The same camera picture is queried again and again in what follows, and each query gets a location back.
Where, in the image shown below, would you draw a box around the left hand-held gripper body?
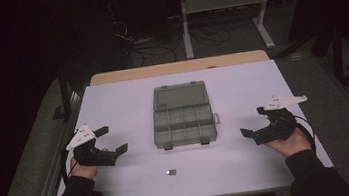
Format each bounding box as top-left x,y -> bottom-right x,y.
63,119 -> 121,172

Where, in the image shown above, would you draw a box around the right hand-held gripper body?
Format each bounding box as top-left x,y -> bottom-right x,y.
247,91 -> 313,147

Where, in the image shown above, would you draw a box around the person's left hand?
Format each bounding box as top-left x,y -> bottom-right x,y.
67,147 -> 113,183

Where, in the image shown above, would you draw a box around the person's right hand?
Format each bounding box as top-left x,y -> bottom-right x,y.
262,124 -> 313,161

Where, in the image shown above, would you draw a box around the black metal stand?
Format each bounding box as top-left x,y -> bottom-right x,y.
45,68 -> 83,125
327,20 -> 349,88

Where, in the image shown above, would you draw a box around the grey plastic compartment box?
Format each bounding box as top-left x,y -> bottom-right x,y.
147,78 -> 223,153

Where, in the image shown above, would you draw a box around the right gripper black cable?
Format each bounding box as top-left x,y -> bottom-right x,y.
292,112 -> 318,157

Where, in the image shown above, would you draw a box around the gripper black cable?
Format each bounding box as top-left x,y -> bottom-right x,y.
292,112 -> 318,157
57,145 -> 84,187

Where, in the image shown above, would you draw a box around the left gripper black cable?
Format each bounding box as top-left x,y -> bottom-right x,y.
57,145 -> 84,187

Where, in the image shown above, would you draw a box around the black cables on floor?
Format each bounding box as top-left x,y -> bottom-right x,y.
105,0 -> 236,71

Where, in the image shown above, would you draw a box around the white metal desk frame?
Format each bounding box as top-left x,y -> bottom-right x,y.
178,0 -> 282,60

